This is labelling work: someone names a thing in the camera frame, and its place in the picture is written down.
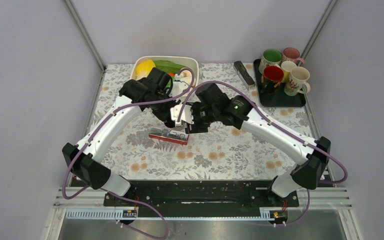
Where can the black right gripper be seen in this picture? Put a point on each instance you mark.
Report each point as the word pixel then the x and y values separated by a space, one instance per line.
pixel 196 127

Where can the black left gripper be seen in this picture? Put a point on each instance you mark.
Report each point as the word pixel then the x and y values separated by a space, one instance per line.
pixel 166 116

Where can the black interior mug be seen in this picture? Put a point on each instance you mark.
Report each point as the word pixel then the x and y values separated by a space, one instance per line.
pixel 272 77

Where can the cream christmas mug green inside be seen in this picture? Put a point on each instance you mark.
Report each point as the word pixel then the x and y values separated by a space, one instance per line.
pixel 270 57

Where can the yellow mug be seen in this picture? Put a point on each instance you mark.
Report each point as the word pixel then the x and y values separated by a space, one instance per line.
pixel 287 67

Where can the tall floral beige mug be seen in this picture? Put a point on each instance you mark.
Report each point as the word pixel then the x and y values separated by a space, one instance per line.
pixel 298 82

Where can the pink ghost pattern mug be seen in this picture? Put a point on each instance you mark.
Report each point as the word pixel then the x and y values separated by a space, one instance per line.
pixel 293 55

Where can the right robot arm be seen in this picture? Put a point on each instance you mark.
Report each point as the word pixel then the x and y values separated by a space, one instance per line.
pixel 310 155

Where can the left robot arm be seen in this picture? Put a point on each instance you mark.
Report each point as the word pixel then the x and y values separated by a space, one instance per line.
pixel 84 158

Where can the green leaf vegetable toy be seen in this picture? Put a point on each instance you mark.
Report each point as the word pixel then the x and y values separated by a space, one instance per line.
pixel 168 66

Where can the white napa cabbage toy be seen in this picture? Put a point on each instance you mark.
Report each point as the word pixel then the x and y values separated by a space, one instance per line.
pixel 144 68

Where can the mushroom toy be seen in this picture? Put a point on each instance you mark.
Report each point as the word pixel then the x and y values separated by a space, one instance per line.
pixel 186 75

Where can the white vegetable tray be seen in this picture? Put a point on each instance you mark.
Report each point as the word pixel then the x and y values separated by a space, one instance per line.
pixel 179 60

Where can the black rectangular box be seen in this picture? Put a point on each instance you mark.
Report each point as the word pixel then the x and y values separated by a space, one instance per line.
pixel 243 74

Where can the red silver gum box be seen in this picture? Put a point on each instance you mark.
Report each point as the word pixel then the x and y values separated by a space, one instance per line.
pixel 169 135

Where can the floral tablecloth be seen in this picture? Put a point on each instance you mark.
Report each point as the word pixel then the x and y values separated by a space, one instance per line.
pixel 223 153

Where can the black tray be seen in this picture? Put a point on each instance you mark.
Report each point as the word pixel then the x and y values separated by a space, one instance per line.
pixel 279 98

